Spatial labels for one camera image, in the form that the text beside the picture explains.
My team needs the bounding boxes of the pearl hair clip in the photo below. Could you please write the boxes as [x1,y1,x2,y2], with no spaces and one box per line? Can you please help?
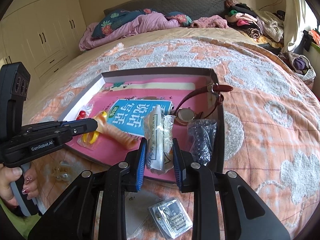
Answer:
[52,160,72,182]

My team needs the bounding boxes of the dark grey headboard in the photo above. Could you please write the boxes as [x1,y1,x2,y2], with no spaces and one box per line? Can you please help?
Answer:
[104,0,227,20]

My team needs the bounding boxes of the dark beaded bracelet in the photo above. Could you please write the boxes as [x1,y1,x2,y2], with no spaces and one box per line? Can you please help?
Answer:
[187,119,218,167]

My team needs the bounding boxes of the yellow bangles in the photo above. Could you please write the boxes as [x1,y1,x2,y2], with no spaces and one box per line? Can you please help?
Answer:
[77,111,107,150]

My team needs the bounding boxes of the bag of clothes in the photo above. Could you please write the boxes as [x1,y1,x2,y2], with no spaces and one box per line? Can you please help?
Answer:
[278,51,316,85]

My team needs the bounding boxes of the clothes on window sill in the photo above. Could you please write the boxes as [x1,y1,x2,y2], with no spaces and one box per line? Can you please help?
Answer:
[302,30,319,52]

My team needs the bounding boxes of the rhinestone hair clips in bag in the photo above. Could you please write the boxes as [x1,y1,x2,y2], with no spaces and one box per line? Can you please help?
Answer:
[149,198,193,239]

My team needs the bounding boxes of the red earrings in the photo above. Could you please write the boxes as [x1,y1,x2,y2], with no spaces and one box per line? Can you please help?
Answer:
[76,105,93,120]

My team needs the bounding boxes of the orange plaid quilt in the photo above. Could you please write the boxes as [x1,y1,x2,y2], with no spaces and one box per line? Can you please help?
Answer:
[23,36,319,238]

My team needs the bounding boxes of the dark floral pillow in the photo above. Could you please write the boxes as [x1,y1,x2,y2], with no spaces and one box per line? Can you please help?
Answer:
[92,8,192,38]

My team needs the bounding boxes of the white curtain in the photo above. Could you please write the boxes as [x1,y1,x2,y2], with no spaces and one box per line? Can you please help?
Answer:
[281,0,317,53]

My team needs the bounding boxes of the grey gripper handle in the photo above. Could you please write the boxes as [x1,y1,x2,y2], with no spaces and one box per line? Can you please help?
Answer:
[10,163,39,217]

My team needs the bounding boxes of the cream wardrobe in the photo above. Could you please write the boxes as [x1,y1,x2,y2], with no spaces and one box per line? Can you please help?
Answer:
[1,0,86,99]

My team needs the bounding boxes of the peach spiral hair tie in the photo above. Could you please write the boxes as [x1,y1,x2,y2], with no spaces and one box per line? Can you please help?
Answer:
[97,119,139,152]

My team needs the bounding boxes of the shallow dark cardboard box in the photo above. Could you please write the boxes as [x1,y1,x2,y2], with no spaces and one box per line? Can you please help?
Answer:
[58,67,225,172]

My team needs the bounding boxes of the pink fuzzy garment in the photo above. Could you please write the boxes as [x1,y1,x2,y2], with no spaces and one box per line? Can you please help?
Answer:
[190,15,229,29]

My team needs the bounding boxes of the pile of clothes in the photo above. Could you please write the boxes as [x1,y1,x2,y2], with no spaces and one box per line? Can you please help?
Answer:
[225,0,285,49]

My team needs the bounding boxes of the green fleece garment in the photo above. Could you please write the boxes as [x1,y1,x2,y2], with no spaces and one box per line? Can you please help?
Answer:
[1,200,41,239]

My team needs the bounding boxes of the white packet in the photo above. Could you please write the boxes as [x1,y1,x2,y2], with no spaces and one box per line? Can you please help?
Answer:
[144,104,175,175]

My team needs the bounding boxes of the purple crumpled blanket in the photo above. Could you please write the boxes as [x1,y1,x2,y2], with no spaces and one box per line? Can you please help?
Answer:
[79,12,181,51]

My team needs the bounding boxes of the left hand painted nails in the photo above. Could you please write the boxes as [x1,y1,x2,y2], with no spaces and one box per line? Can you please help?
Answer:
[1,163,39,208]

